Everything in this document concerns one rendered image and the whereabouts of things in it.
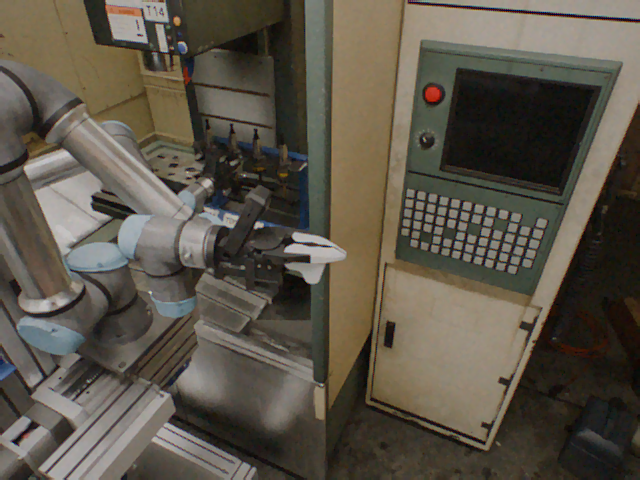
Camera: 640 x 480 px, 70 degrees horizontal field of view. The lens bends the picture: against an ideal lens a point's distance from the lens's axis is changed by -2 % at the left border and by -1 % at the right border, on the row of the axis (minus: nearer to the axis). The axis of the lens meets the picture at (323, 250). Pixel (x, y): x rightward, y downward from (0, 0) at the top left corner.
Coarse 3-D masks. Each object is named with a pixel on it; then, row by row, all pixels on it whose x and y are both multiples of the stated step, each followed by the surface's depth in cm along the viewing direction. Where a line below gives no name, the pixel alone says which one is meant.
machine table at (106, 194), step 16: (160, 160) 242; (256, 176) 227; (96, 192) 215; (112, 192) 215; (240, 192) 215; (288, 192) 215; (96, 208) 214; (112, 208) 210; (128, 208) 206; (224, 208) 204; (240, 208) 204; (272, 208) 204; (288, 208) 204; (288, 224) 194; (288, 272) 180
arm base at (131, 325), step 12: (132, 300) 107; (144, 300) 114; (108, 312) 103; (120, 312) 105; (132, 312) 107; (144, 312) 111; (108, 324) 105; (120, 324) 106; (132, 324) 108; (144, 324) 110; (96, 336) 107; (108, 336) 106; (120, 336) 108; (132, 336) 108
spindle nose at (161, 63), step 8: (144, 56) 177; (152, 56) 175; (160, 56) 175; (168, 56) 176; (176, 56) 179; (144, 64) 179; (152, 64) 177; (160, 64) 177; (168, 64) 178; (176, 64) 180; (160, 72) 179
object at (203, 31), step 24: (96, 0) 156; (168, 0) 144; (192, 0) 145; (216, 0) 156; (240, 0) 167; (264, 0) 180; (96, 24) 162; (144, 24) 153; (168, 24) 149; (192, 24) 148; (216, 24) 159; (240, 24) 171; (264, 24) 185; (144, 48) 158; (168, 48) 154; (192, 48) 151
